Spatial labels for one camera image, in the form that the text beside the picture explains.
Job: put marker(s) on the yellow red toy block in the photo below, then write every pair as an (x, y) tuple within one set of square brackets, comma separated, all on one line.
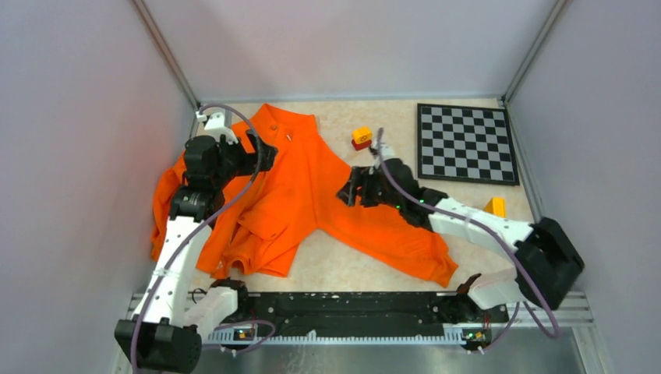
[(362, 138)]

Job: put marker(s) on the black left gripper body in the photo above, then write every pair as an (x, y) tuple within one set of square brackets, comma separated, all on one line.
[(252, 157)]

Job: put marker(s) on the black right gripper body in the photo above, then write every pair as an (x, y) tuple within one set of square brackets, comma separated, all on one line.
[(365, 187)]

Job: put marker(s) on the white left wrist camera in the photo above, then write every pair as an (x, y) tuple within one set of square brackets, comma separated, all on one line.
[(215, 125)]

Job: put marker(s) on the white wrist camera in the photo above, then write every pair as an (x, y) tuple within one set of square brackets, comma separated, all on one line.
[(383, 152), (215, 125)]

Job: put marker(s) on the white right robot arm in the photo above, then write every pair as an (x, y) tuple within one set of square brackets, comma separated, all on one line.
[(546, 263)]

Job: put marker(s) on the black grey checkerboard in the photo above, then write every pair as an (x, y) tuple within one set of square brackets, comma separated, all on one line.
[(465, 144)]

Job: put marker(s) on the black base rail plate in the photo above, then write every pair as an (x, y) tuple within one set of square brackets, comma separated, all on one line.
[(366, 314)]

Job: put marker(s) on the orange zip jacket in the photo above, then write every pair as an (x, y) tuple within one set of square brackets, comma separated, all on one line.
[(269, 217)]

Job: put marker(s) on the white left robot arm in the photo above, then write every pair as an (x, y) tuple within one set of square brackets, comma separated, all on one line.
[(163, 334)]

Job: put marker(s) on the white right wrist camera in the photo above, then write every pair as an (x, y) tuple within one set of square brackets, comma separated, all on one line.
[(383, 152)]

